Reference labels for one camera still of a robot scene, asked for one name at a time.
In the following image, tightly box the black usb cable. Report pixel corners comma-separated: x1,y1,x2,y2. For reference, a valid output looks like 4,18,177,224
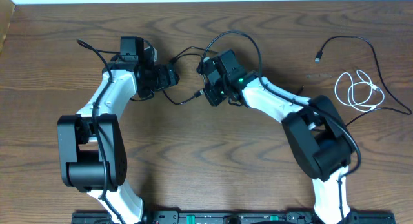
161,45,219,106
296,35,413,128

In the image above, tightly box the white usb cable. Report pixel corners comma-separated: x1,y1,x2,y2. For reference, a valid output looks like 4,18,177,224
333,68,386,113

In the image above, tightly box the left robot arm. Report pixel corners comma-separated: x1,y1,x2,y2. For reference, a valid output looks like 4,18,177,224
57,36,179,223

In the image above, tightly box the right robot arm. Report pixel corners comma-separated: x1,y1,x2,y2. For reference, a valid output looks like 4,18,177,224
197,50,361,223

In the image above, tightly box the right camera cable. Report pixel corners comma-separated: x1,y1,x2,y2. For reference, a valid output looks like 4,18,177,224
199,30,362,224

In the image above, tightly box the camera cable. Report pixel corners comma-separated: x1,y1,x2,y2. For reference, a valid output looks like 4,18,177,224
76,38,126,224
199,30,362,224

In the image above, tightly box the left camera cable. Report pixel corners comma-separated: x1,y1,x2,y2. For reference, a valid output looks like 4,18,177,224
76,38,126,224

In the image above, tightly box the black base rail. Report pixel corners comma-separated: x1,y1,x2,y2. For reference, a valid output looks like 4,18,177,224
70,210,396,224

